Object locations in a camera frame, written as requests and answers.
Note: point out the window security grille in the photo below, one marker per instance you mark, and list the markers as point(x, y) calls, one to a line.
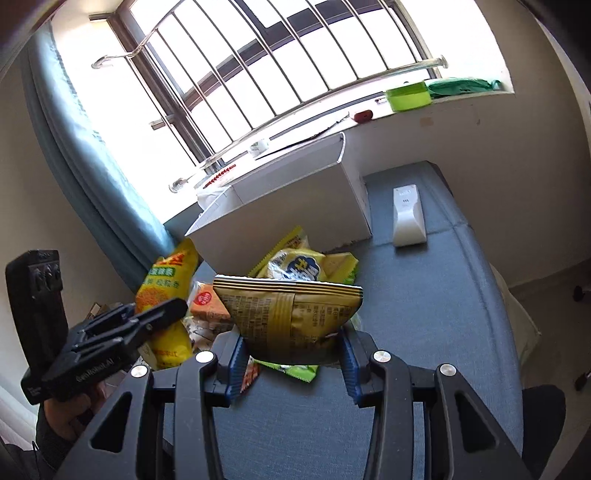
point(258, 60)

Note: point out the yellow-green striped snack packet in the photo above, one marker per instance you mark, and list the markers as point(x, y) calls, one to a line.
point(288, 240)

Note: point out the large yellow snack bag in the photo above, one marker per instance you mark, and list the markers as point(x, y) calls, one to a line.
point(164, 288)

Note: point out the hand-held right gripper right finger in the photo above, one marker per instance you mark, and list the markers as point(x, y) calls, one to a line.
point(349, 367)

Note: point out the orange snack packet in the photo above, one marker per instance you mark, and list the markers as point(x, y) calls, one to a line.
point(207, 302)

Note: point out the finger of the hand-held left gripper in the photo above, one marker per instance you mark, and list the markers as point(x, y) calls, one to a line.
point(159, 314)
point(106, 318)

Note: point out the person's left hand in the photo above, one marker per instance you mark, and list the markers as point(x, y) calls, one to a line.
point(69, 415)

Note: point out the green cloth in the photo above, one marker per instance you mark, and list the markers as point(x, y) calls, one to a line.
point(461, 86)

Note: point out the person's left forearm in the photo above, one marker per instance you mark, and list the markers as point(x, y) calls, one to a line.
point(32, 454)

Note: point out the metal window rail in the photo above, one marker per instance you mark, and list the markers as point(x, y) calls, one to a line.
point(286, 122)

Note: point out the small red object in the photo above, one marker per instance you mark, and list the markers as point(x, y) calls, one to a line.
point(363, 116)

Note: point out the pale yellow snack packet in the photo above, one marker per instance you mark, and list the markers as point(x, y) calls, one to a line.
point(341, 267)

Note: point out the green snack packet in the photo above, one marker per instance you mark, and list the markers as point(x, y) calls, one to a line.
point(295, 370)

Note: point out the green plastic container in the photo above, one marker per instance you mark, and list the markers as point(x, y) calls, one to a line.
point(408, 97)

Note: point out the clear snack packet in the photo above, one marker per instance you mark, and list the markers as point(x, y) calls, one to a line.
point(203, 334)

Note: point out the white bedsheet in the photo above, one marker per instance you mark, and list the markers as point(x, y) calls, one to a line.
point(519, 318)

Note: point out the white rectangular device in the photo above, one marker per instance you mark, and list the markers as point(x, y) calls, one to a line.
point(408, 217)

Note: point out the white cardboard box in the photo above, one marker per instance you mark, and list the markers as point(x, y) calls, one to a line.
point(295, 203)

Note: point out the blue curtain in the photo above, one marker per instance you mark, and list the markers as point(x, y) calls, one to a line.
point(92, 161)

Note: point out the small white cup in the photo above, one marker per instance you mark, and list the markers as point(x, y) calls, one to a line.
point(259, 147)

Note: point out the olive gold snack bag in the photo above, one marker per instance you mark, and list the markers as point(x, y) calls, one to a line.
point(286, 318)

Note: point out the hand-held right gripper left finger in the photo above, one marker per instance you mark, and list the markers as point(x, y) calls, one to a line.
point(236, 367)

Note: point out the yellow packet with blue logo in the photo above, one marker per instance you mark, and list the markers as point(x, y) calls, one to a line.
point(298, 265)

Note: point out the dark cloth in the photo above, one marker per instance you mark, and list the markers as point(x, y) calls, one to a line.
point(542, 429)

